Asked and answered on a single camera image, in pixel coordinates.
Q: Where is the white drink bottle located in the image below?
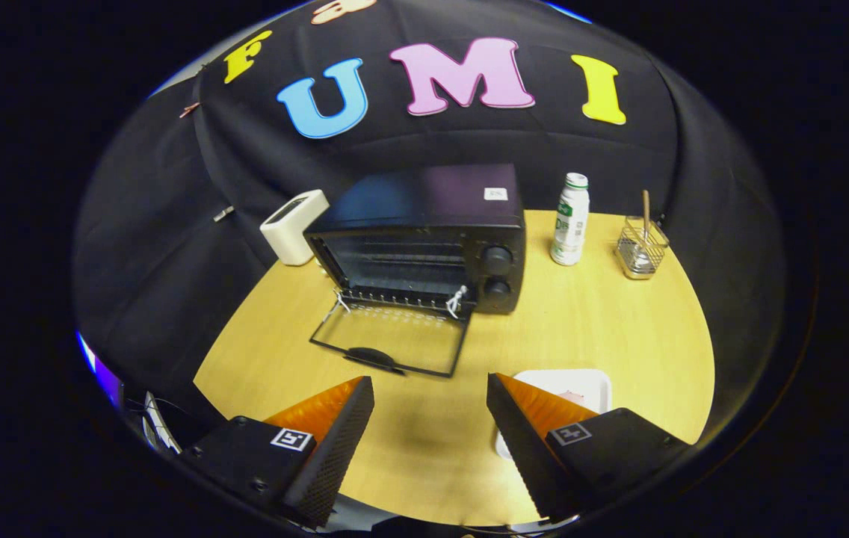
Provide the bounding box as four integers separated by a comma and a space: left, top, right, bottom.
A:
550, 173, 590, 267

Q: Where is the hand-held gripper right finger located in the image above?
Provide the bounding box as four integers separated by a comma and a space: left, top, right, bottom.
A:
486, 372, 694, 524

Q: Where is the white rectangular plate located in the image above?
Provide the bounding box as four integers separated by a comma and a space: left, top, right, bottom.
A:
495, 368, 613, 460

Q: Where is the black toaster oven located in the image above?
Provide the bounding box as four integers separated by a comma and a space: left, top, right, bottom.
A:
303, 163, 528, 379

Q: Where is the white bread toaster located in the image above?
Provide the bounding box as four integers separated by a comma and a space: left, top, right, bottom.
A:
259, 189, 330, 267

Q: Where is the wire mesh holder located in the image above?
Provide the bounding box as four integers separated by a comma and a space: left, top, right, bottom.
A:
616, 216, 670, 280

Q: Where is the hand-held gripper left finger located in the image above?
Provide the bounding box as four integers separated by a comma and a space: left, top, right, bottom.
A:
182, 376, 376, 530

